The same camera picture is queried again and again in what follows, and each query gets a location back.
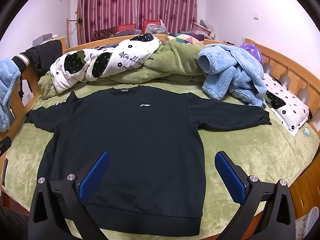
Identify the black sweatshirt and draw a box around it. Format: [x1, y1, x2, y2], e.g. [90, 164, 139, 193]
[26, 86, 270, 237]

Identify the star patterned white slipper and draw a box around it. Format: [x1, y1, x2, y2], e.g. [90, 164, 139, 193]
[295, 206, 319, 239]

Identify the green plush bed sheet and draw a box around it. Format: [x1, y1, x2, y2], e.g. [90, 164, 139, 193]
[4, 81, 319, 239]

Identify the black smartphone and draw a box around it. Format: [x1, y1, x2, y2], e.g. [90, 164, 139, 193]
[0, 136, 11, 155]

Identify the white patterned pillow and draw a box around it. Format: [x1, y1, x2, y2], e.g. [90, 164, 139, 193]
[263, 73, 310, 137]

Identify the light blue fleece garment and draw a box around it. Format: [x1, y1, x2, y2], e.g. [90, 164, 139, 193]
[0, 59, 21, 132]

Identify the white black patterned quilt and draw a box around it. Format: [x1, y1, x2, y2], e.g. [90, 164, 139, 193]
[50, 33, 161, 94]

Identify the light blue fleece robe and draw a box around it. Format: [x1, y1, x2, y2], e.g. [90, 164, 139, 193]
[197, 43, 267, 109]

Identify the black garment on footboard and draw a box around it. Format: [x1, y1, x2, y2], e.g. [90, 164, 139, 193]
[12, 40, 62, 78]

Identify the purple plush toy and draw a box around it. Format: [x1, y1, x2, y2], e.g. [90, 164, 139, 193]
[240, 43, 264, 65]

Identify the green plush blanket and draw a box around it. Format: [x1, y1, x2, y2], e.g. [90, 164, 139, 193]
[38, 41, 203, 99]

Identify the colourful triangle pattern cushion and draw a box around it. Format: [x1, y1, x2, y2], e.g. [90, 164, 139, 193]
[168, 33, 204, 47]

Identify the wooden coat rack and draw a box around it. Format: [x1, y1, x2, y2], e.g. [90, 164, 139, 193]
[66, 8, 83, 48]

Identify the red chair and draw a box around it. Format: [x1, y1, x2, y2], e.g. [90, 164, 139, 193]
[116, 20, 161, 33]

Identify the maroon striped curtain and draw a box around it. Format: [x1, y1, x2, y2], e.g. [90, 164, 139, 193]
[78, 0, 197, 43]

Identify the wooden bed frame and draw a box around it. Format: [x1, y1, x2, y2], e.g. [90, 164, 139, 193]
[1, 44, 319, 217]

